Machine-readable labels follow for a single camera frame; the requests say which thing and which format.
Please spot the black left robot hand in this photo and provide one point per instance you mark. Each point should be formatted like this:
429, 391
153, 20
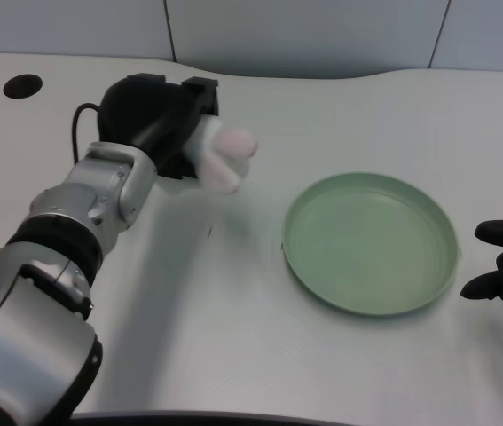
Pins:
158, 117

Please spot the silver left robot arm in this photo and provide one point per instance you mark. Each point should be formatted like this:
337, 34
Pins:
42, 266

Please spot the green round plate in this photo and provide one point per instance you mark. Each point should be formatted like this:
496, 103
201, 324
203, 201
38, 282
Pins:
370, 244

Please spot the white plush rabbit doll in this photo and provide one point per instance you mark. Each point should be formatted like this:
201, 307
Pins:
224, 155

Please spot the grey partition panel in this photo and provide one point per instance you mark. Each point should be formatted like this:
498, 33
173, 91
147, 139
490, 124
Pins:
251, 35

